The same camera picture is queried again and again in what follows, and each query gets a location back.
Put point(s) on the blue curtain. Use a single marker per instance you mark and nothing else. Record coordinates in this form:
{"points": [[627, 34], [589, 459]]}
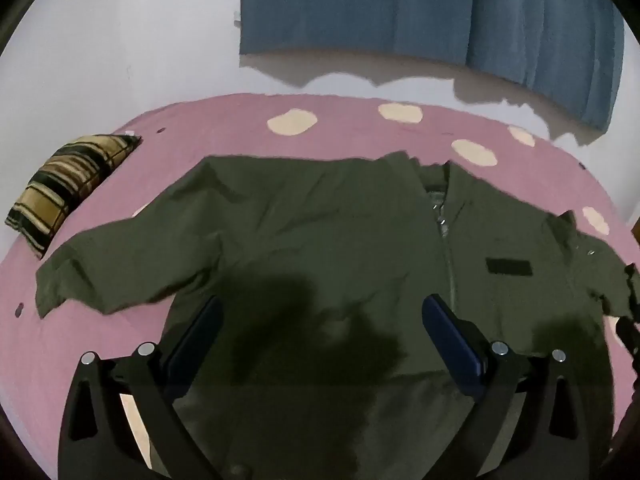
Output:
{"points": [[400, 5]]}

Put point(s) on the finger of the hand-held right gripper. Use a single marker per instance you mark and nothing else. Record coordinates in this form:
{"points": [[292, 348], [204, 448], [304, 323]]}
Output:
{"points": [[631, 335]]}

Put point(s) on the striped yellow black pillow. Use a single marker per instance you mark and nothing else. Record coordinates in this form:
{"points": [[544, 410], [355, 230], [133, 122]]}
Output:
{"points": [[70, 180]]}

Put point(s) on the olive green jacket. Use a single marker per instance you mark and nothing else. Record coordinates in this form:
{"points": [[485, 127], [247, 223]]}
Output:
{"points": [[325, 220]]}

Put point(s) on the pink bedsheet with cream dots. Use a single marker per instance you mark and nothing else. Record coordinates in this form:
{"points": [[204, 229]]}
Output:
{"points": [[210, 125]]}

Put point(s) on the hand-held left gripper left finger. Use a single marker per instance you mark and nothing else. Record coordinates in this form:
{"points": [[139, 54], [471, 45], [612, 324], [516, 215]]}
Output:
{"points": [[192, 337]]}

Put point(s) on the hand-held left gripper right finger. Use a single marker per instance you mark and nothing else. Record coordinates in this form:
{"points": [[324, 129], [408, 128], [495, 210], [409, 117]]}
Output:
{"points": [[452, 345]]}

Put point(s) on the brown wooden furniture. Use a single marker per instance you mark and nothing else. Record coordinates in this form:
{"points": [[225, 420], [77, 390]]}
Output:
{"points": [[636, 234]]}

